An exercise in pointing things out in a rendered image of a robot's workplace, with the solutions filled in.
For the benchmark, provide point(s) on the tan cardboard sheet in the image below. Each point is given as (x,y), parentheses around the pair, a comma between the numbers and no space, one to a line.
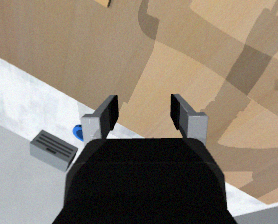
(105,3)

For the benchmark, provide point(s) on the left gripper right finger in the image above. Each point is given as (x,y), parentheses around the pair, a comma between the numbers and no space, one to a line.
(190,123)

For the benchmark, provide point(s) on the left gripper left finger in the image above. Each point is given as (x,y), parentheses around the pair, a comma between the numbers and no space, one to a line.
(98,124)

